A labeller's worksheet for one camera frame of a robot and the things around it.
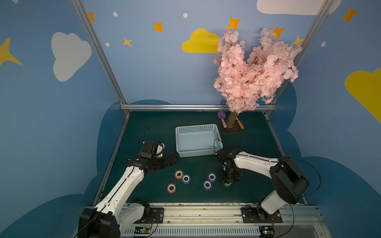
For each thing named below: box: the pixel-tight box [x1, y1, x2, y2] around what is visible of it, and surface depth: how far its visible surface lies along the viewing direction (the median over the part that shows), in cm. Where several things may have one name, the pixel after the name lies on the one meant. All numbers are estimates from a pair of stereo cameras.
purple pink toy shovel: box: [217, 109, 228, 128], surface depth 122 cm
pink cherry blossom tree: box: [212, 27, 303, 129], surface depth 70 cm
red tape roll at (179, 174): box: [174, 169, 185, 180], surface depth 90 cm
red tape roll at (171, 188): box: [166, 182, 177, 194], surface depth 85 cm
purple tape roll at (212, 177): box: [207, 172, 217, 183], surface depth 89 cm
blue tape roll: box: [181, 174, 191, 184], surface depth 88 cm
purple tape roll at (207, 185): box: [202, 179, 213, 191], surface depth 86 cm
